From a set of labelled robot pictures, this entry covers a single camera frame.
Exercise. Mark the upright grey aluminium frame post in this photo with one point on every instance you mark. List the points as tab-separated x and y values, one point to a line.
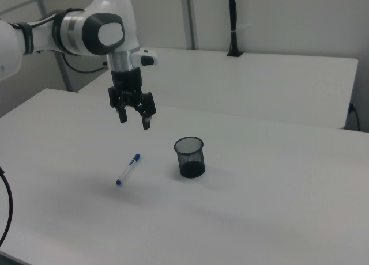
190	17

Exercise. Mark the white rectangular desk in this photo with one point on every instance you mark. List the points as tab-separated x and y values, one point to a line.
259	83

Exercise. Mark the slanted grey aluminium frame post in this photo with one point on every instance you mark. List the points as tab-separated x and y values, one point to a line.
41	5

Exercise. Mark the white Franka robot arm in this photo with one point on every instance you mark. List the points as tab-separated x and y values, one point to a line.
112	11

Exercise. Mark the black clamped camera pole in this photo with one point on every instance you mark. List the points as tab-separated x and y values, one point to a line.
233	20

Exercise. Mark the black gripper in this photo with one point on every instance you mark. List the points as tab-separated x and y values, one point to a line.
127	80

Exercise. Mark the black mesh pen cup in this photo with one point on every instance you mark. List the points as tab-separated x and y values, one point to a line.
191	168

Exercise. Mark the white marker with blue cap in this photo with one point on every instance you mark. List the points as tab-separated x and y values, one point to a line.
128	168

